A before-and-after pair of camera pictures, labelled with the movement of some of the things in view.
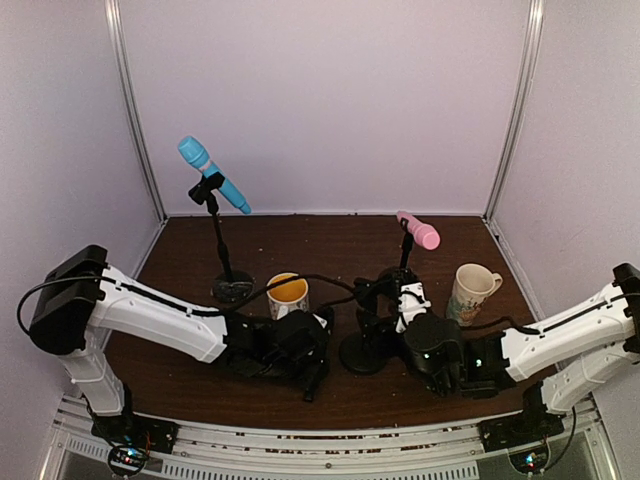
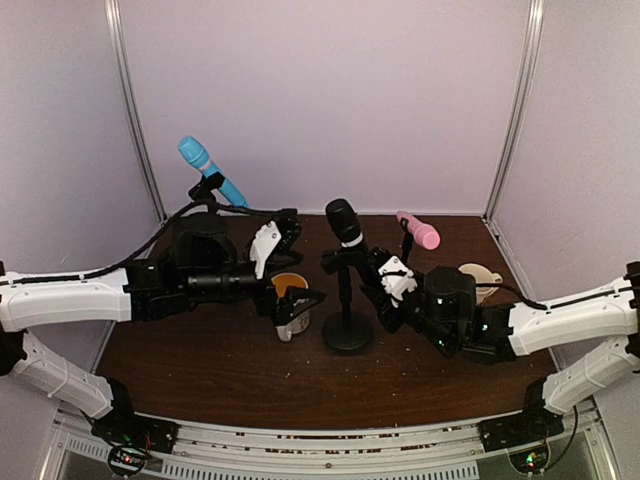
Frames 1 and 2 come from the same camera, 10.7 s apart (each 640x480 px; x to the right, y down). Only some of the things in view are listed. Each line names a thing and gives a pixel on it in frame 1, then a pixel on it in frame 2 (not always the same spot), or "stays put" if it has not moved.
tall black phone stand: (365, 352) to (344, 330)
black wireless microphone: (312, 378) to (345, 223)
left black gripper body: (316, 368) to (270, 279)
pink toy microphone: (425, 235) stays put
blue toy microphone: (196, 155) stays put
